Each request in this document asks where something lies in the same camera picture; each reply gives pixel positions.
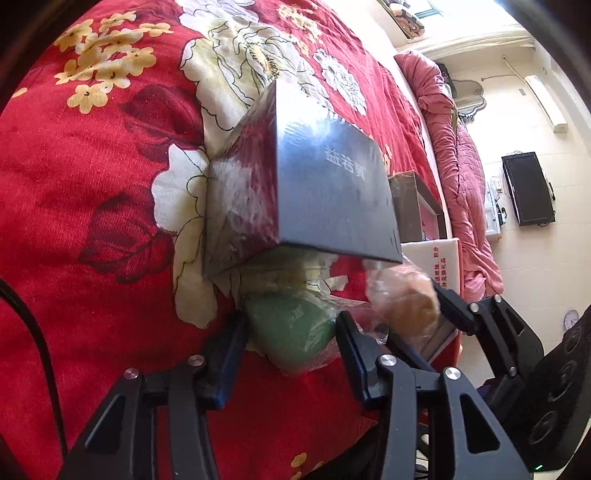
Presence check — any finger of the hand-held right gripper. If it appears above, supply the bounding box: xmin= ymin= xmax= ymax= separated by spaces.
xmin=431 ymin=278 xmax=544 ymax=365
xmin=385 ymin=330 xmax=520 ymax=393

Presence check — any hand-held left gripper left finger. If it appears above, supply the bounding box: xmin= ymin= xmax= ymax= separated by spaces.
xmin=58 ymin=311 xmax=250 ymax=480

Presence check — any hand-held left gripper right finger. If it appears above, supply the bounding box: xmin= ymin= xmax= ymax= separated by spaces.
xmin=335 ymin=310 xmax=532 ymax=480

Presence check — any brown sponge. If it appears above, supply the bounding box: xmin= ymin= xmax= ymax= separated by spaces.
xmin=362 ymin=258 xmax=441 ymax=344

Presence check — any green sponge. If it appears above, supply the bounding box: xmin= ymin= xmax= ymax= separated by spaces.
xmin=231 ymin=247 xmax=352 ymax=377

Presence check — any red tissue pack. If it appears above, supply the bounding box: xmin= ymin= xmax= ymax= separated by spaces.
xmin=399 ymin=237 xmax=462 ymax=363

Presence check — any white drawer cabinet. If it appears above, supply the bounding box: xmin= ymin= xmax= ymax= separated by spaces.
xmin=485 ymin=180 xmax=504 ymax=238

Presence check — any pink quilt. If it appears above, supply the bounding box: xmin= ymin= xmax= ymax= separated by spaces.
xmin=394 ymin=51 xmax=505 ymax=301

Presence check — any black television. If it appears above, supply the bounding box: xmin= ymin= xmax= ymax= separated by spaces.
xmin=502 ymin=152 xmax=556 ymax=227

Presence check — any dark glossy box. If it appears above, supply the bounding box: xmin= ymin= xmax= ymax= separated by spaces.
xmin=202 ymin=79 xmax=403 ymax=280

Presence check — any red floral blanket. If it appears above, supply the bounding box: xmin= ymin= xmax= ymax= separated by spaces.
xmin=0 ymin=0 xmax=462 ymax=480

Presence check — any vanity mirror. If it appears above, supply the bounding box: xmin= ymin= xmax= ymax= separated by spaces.
xmin=450 ymin=78 xmax=488 ymax=123

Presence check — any white air conditioner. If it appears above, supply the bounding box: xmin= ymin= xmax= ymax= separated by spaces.
xmin=525 ymin=75 xmax=568 ymax=134

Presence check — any patterned cushion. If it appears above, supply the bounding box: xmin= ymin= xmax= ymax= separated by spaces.
xmin=376 ymin=0 xmax=426 ymax=40

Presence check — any black cable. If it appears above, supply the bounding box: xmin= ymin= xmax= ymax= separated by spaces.
xmin=0 ymin=277 xmax=68 ymax=457

